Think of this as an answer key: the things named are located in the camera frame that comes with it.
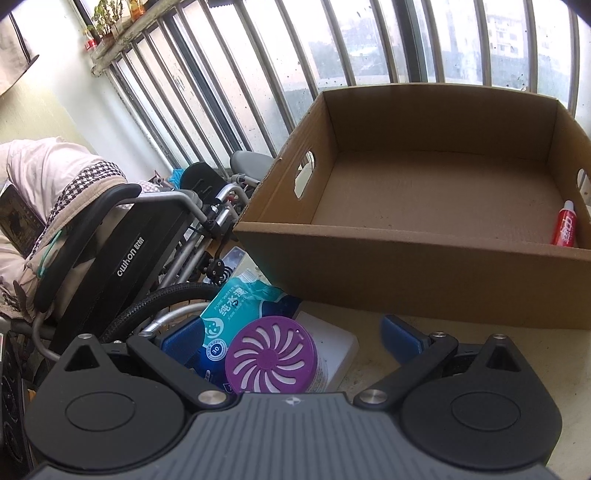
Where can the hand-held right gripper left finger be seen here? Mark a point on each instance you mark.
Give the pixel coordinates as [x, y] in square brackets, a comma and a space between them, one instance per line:
[179, 339]

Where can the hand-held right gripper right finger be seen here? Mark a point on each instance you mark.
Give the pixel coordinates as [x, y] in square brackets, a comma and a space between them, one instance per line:
[402, 334]

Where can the brown cardboard box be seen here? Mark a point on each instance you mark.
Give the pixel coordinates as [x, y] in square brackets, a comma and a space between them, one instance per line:
[415, 277]

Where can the teal wet wipes pack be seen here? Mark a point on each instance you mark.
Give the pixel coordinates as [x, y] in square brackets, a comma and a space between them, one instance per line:
[231, 304]

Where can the purple lid air freshener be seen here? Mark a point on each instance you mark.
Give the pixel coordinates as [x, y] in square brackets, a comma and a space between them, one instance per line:
[268, 353]

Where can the white rectangular box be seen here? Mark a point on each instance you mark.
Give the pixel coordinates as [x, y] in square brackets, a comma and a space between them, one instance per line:
[339, 350]

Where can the translucent plastic box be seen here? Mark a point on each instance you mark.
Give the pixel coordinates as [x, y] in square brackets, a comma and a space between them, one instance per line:
[238, 261]

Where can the black folded wheelchair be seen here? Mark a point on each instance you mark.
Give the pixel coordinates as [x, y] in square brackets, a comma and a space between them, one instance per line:
[138, 240]

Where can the black padded cushion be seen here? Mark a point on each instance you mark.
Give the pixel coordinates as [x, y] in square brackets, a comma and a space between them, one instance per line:
[198, 177]

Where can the blue plastic bag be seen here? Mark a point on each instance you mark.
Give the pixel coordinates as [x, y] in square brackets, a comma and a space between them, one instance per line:
[178, 175]

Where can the black device with label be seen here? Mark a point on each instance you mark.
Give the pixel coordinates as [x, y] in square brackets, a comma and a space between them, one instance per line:
[10, 392]

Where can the checkered cloth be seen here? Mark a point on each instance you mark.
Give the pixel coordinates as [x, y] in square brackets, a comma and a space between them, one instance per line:
[92, 175]

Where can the grey padded seat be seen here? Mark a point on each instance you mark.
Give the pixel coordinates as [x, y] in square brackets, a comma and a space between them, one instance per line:
[249, 161]

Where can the red and white tube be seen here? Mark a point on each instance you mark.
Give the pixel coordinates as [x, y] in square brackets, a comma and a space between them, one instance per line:
[565, 226]

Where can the black flat case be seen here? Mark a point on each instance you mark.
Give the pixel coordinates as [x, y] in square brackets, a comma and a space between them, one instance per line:
[18, 217]

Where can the beige quilted jacket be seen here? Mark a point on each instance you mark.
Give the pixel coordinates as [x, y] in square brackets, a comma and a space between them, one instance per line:
[46, 170]

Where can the metal window grille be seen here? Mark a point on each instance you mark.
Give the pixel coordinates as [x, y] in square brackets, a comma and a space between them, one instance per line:
[258, 69]

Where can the wooden window shelf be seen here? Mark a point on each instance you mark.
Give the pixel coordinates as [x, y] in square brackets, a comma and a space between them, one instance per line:
[138, 34]

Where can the small red labelled bottle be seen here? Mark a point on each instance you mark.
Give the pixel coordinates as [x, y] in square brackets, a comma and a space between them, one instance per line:
[91, 45]

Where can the potted green plant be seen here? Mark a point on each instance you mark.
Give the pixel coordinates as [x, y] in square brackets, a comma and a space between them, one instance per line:
[108, 16]

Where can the orange plant pot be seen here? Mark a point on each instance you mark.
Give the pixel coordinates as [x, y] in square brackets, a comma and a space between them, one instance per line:
[136, 9]

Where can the hanging beige cloth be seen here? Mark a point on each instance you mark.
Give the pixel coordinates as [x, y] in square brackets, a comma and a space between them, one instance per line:
[14, 46]

